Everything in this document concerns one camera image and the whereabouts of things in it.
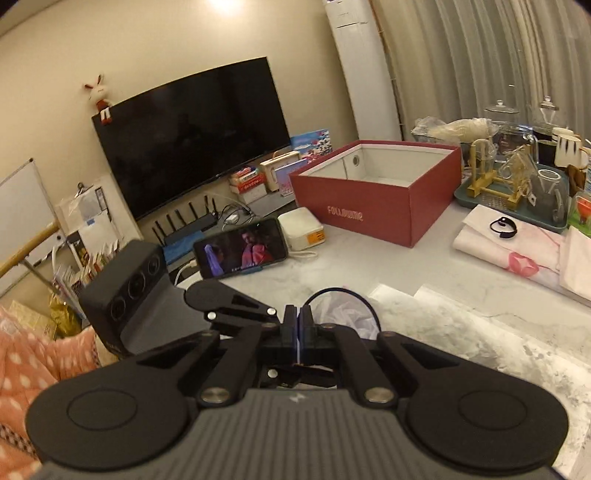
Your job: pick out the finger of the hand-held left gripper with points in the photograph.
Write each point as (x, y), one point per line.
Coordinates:
(249, 314)
(300, 376)

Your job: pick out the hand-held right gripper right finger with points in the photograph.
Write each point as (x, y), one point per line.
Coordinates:
(308, 332)

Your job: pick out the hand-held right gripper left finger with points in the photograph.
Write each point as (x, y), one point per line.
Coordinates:
(291, 332)

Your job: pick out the white pink-printed shopping bag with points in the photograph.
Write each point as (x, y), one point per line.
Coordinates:
(341, 314)

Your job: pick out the yellow plastic bag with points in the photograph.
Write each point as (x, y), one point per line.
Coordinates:
(64, 318)

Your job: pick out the clear plastic bag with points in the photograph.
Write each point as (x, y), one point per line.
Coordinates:
(452, 129)

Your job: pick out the smartphone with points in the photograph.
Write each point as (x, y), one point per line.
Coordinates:
(240, 249)

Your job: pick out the row of colourful books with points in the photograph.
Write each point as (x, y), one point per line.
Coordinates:
(87, 267)

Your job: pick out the black router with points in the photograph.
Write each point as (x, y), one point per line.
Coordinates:
(189, 226)

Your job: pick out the white power bank orange label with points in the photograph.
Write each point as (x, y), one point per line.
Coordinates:
(300, 228)

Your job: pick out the person's orange dotted pyjamas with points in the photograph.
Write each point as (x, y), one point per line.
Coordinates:
(37, 369)

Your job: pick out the red cardboard box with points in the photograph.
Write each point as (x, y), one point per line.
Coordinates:
(369, 212)

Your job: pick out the whiteboard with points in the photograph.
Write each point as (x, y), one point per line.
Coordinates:
(18, 217)

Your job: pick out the black television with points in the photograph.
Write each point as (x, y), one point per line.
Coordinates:
(184, 138)

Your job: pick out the blue picture calendar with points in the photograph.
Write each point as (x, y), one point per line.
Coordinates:
(314, 143)

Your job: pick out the grey-blue drying tray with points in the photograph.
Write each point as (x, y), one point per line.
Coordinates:
(466, 196)

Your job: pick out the large folded pink-print cloth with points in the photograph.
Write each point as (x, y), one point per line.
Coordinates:
(508, 258)

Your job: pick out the white red rabbit plush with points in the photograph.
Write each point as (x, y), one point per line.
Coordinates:
(99, 94)

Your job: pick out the wooden cup rack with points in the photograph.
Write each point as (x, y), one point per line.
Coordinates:
(485, 184)

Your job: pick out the white tower air conditioner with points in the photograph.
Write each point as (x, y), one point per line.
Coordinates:
(364, 69)

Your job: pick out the smoky glass pitcher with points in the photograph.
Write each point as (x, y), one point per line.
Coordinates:
(549, 198)

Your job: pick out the small folded pink-print cloth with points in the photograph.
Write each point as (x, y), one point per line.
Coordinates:
(577, 267)

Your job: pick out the glass jar with lid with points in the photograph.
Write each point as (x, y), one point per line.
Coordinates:
(501, 124)

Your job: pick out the orange toy in clear box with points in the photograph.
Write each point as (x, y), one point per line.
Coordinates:
(582, 210)

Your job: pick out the black striped white mug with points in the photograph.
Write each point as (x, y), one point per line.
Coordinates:
(570, 147)

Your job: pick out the glass teapot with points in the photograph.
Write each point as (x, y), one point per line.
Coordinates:
(547, 113)

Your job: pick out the sheer white curtain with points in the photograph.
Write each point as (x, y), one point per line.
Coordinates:
(485, 55)

